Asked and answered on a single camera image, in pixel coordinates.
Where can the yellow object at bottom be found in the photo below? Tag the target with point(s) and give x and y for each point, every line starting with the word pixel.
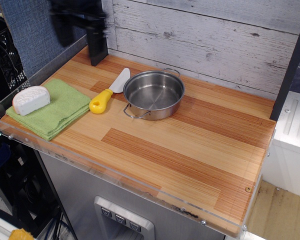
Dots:
pixel 20 234

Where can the black plastic crate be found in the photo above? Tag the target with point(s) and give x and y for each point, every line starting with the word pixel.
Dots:
pixel 12 75

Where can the dark left vertical post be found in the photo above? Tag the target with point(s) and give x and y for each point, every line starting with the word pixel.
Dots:
pixel 95 28

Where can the clear acrylic table guard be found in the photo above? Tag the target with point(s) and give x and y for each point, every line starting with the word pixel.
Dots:
pixel 204 161

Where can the folded green cloth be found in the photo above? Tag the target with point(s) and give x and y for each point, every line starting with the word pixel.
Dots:
pixel 66 105

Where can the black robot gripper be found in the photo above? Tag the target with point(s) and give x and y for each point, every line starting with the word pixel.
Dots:
pixel 65 15

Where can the stainless toy fridge cabinet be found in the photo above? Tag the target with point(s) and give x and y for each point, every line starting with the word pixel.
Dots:
pixel 77 189

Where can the dark vertical post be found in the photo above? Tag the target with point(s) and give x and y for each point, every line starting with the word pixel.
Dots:
pixel 95 28
pixel 287 82

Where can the round metal pot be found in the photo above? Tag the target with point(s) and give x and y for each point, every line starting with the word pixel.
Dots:
pixel 153 95

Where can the yellow handled toy knife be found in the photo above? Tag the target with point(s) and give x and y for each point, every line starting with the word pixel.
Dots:
pixel 99 103

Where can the silver dispenser button panel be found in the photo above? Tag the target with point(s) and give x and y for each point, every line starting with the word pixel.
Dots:
pixel 119 223

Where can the white aluminium side block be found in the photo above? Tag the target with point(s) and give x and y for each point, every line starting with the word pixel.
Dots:
pixel 281 166

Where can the blue fabric partition panel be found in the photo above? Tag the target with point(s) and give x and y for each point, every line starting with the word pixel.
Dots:
pixel 35 39

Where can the white toy sushi piece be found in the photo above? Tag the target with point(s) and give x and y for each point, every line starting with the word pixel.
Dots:
pixel 30 99

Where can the dark right vertical post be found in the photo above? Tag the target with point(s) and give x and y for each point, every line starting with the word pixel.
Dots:
pixel 287 82

